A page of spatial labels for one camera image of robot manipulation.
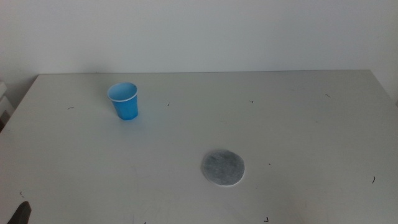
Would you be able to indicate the round grey cup mat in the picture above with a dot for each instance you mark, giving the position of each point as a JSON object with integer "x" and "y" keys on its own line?
{"x": 223, "y": 168}

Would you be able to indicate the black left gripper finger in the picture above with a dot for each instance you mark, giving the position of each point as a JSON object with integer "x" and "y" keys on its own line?
{"x": 22, "y": 214}

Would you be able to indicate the blue plastic cup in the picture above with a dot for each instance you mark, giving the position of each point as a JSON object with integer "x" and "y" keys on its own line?
{"x": 126, "y": 107}

